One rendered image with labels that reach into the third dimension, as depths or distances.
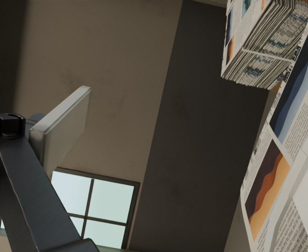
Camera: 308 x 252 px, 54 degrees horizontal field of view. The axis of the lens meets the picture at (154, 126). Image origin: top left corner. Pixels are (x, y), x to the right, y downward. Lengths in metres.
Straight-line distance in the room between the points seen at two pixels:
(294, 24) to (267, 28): 0.07
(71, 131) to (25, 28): 3.26
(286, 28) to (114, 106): 2.52
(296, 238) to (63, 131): 0.20
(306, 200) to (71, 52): 3.16
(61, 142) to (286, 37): 0.83
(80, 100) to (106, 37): 3.05
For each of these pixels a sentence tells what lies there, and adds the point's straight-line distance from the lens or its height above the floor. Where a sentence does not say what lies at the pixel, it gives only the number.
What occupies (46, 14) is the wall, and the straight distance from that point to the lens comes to 3.37.
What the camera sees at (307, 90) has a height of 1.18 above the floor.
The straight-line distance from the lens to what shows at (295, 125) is 0.32.
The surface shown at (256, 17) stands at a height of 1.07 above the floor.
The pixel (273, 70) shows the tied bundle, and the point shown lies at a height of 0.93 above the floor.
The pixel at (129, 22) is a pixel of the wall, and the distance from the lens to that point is 3.22.
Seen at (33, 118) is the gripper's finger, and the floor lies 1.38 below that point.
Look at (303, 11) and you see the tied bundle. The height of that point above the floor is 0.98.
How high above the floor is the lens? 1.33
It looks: 4 degrees down
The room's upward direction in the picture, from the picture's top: 78 degrees counter-clockwise
